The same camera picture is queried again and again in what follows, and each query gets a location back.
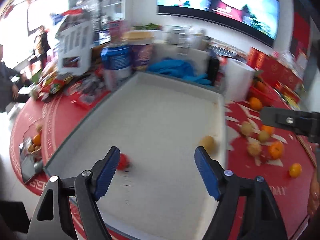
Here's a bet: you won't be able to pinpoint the yellow-green round fruit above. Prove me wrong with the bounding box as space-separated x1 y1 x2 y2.
199 135 216 154
258 130 270 144

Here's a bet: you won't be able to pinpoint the large orange mandarin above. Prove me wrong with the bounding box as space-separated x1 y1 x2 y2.
268 141 284 160

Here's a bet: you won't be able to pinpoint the red cherry tomato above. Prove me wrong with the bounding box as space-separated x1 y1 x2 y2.
259 152 271 164
117 153 130 171

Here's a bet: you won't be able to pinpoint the beige dried fruit ball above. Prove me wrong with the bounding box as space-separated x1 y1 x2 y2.
247 142 262 157
240 121 254 137

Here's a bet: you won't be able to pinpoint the small orange mandarin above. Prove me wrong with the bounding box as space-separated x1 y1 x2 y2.
289 163 302 178

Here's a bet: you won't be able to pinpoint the glass bowl of fruits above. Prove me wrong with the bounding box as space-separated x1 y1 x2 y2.
22 123 42 161

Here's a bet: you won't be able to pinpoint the orange beside red basket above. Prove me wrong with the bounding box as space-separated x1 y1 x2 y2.
249 97 263 112

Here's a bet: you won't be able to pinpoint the red fruit basket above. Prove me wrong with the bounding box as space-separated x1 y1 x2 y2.
247 76 274 106

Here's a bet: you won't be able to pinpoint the black smartphone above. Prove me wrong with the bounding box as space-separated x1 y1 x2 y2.
19 143 36 184

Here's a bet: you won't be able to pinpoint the red gift box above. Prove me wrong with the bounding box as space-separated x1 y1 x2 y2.
247 47 302 90

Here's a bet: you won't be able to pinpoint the white shallow box tray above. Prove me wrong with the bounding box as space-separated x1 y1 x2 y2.
46 72 227 239

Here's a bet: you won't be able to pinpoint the white paper towel roll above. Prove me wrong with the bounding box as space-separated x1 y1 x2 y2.
225 58 255 102

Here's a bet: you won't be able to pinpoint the black device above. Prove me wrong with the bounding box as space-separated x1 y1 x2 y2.
206 56 220 86

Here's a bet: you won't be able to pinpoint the blue cloth gloves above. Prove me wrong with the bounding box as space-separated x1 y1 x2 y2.
147 58 212 85

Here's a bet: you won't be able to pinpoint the white cardboard box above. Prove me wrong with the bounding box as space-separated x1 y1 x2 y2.
149 43 209 74

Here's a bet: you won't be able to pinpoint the clear candy packet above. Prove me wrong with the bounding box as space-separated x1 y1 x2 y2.
66 74 110 110

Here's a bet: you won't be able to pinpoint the red snack packet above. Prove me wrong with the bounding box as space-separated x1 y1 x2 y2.
37 61 73 94

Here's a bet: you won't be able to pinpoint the seated man in black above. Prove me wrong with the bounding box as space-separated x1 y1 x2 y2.
0 44 32 113

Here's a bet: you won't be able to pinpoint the blue drink can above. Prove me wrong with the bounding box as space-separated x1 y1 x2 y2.
100 45 132 91

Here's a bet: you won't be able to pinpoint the purple milk tea cup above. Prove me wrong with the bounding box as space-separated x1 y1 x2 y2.
124 30 154 71

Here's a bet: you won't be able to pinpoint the green potted plant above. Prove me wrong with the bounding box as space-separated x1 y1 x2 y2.
133 23 162 30

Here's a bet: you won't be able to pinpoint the pink drink carton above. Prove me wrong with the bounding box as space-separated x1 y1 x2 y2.
108 20 130 42

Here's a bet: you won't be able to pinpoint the wall television screen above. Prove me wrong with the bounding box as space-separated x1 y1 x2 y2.
157 0 279 46

